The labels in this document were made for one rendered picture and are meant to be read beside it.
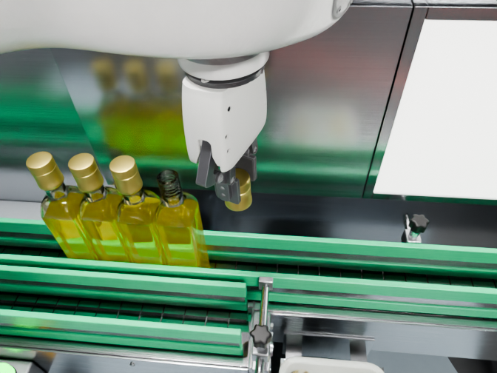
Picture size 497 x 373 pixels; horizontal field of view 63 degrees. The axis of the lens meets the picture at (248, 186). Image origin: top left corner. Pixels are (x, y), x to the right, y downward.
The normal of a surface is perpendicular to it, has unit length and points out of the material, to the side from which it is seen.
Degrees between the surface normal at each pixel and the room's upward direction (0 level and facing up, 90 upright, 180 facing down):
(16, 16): 116
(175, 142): 90
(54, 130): 90
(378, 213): 90
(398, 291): 90
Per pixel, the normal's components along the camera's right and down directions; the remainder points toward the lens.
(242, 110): 0.85, 0.37
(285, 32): 0.63, 0.74
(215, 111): -0.15, 0.62
